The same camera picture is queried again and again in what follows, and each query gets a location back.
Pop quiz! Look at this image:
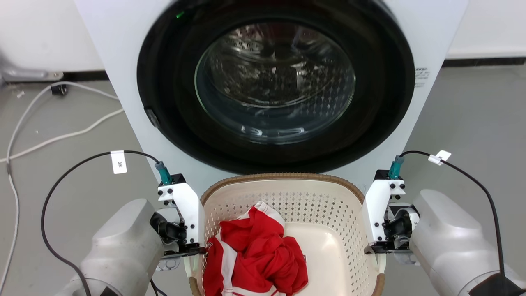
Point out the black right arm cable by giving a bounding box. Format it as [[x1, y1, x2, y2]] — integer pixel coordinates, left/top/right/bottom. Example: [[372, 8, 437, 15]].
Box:
[[399, 150, 507, 277]]

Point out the long white floor cable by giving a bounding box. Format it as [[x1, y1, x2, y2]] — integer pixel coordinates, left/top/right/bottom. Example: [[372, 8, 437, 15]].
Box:
[[0, 81, 120, 293]]

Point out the grey appliance base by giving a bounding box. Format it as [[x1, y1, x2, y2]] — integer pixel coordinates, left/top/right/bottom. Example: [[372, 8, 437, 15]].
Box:
[[0, 51, 65, 83]]

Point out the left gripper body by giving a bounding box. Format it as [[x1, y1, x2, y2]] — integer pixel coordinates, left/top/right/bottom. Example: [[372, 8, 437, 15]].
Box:
[[150, 208, 207, 259]]

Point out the teal cable connector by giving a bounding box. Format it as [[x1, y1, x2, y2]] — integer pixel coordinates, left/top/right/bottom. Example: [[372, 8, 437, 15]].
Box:
[[388, 155, 406, 180], [155, 161, 172, 185]]

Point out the short white floor cable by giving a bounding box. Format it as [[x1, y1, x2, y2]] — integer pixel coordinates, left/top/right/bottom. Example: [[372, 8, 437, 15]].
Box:
[[0, 108, 125, 164]]

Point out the cream perforated plastic laundry basket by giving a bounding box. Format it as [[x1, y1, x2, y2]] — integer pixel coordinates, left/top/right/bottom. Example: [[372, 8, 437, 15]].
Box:
[[189, 173, 387, 296]]

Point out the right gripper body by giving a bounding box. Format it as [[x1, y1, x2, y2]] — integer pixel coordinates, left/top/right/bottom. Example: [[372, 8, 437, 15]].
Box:
[[364, 203, 420, 254]]

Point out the white front-load washing machine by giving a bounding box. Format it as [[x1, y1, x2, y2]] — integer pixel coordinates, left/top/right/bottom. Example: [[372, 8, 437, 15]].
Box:
[[74, 0, 469, 199]]

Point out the black round glass washer door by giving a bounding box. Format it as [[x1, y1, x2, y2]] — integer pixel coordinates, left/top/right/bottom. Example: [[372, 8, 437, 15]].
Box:
[[137, 0, 415, 175]]

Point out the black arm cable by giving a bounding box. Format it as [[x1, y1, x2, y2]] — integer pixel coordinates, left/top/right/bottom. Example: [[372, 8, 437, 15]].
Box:
[[40, 150, 161, 296], [399, 150, 507, 277]]

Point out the red and white garment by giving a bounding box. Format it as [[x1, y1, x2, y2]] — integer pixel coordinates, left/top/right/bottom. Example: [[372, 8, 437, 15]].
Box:
[[203, 201, 309, 296]]

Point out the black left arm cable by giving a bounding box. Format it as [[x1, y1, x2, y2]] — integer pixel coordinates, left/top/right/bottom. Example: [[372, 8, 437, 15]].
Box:
[[40, 150, 161, 296]]

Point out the white paper cable label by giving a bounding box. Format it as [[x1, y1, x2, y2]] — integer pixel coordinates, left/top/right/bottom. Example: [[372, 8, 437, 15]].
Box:
[[428, 150, 452, 166], [111, 150, 127, 174]]

